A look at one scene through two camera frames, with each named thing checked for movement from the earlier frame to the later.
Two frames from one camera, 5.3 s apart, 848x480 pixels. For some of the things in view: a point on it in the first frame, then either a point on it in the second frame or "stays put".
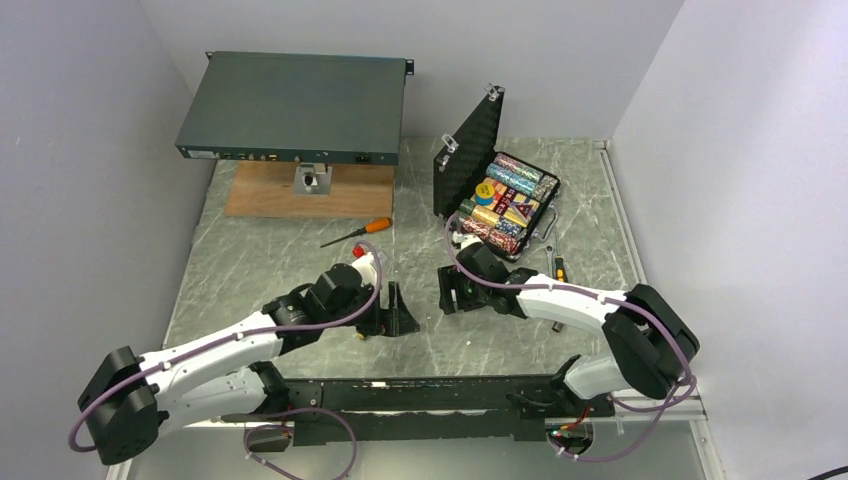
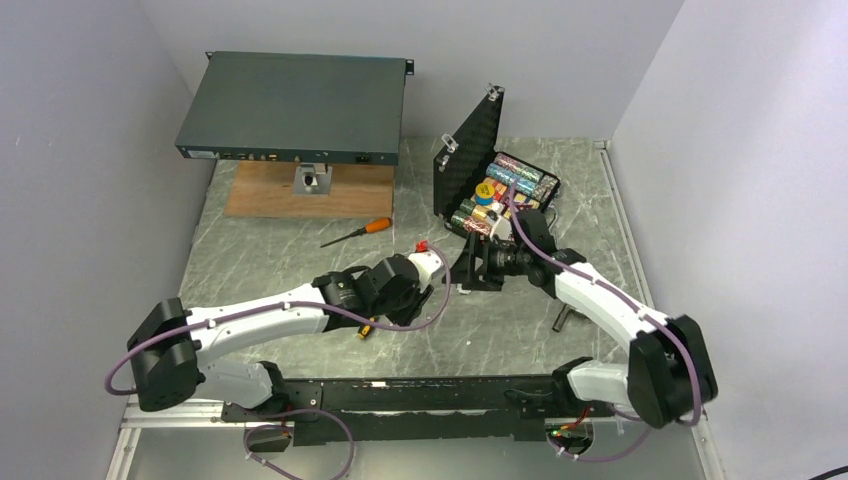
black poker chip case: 491,197 stays put
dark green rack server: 321,109 stays put
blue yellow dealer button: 484,192 stays put
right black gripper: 449,278 -> 463,270
